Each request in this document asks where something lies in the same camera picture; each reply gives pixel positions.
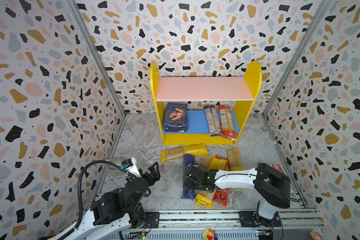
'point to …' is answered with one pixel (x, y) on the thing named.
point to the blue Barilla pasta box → (176, 117)
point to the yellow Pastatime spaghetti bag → (235, 162)
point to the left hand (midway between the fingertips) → (153, 166)
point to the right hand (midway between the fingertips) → (184, 184)
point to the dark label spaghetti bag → (213, 116)
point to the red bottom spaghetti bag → (222, 195)
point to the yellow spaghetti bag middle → (206, 162)
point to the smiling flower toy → (209, 234)
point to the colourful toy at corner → (315, 235)
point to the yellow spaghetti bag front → (205, 198)
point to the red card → (278, 166)
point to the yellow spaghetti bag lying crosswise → (178, 153)
